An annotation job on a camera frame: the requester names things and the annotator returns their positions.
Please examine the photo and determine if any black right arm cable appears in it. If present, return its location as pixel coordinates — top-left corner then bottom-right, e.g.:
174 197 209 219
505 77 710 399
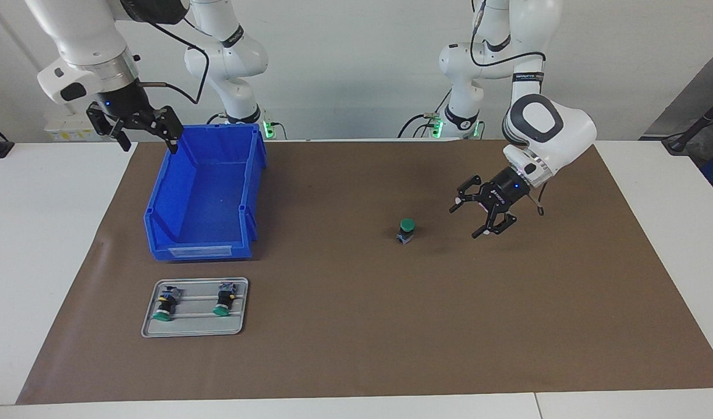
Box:
141 15 210 105

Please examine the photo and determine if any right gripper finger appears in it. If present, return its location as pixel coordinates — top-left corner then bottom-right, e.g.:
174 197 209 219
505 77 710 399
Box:
142 106 184 155
87 104 132 153

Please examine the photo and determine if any black stand pole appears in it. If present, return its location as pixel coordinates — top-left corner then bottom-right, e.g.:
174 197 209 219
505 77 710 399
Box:
662 93 713 155

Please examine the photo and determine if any brown table mat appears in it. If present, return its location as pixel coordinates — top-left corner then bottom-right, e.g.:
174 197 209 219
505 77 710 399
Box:
16 139 713 405

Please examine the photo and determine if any grey metal tray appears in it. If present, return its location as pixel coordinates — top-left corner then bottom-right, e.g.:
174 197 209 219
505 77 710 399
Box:
141 277 249 338

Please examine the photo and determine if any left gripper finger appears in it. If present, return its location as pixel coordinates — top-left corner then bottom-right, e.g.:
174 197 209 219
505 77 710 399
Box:
471 204 518 239
449 176 491 213

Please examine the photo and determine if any white power strip box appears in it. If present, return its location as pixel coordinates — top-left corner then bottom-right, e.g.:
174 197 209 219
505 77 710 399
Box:
45 113 121 142

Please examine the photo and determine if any black base cable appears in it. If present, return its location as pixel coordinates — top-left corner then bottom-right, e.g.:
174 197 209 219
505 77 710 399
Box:
397 112 439 139

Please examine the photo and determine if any blue plastic storage bin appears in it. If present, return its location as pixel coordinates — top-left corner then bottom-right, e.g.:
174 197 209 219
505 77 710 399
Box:
144 124 268 261

